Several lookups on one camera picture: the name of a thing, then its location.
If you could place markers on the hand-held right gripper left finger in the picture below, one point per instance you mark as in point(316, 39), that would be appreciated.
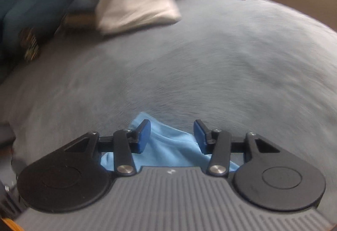
point(143, 136)

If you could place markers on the grey bed blanket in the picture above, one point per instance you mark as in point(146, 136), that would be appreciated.
point(210, 62)

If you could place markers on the blue pillow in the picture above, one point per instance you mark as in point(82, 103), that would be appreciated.
point(29, 7)

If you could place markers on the light blue printed t-shirt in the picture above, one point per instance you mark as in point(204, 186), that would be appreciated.
point(171, 146)

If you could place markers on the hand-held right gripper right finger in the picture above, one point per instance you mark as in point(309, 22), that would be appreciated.
point(200, 136)

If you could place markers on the printed picture book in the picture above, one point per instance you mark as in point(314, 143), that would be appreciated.
point(30, 45)

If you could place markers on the folded beige pants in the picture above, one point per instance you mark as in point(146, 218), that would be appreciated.
point(77, 20)

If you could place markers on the white folded shirt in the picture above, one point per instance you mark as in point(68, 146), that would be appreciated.
point(134, 1)

